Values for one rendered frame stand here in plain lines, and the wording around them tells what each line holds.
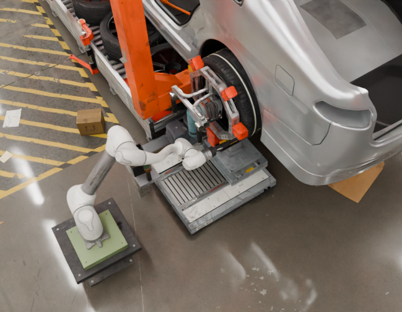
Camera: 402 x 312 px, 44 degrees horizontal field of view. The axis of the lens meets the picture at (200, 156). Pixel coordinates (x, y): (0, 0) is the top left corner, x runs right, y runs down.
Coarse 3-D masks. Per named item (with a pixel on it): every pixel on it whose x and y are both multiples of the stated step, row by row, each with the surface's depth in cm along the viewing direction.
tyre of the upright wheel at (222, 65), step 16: (224, 48) 354; (208, 64) 345; (224, 64) 333; (240, 64) 334; (240, 80) 329; (240, 96) 328; (240, 112) 336; (256, 112) 337; (224, 128) 376; (256, 128) 350
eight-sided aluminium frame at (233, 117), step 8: (192, 72) 356; (200, 72) 342; (208, 72) 341; (192, 80) 363; (208, 80) 337; (216, 80) 336; (192, 88) 371; (216, 88) 330; (224, 88) 330; (200, 96) 377; (224, 104) 332; (232, 104) 332; (232, 112) 334; (232, 120) 334; (224, 136) 360; (232, 136) 348
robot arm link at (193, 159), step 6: (192, 150) 353; (186, 156) 352; (192, 156) 349; (198, 156) 349; (186, 162) 348; (192, 162) 347; (198, 162) 349; (204, 162) 354; (186, 168) 350; (192, 168) 350
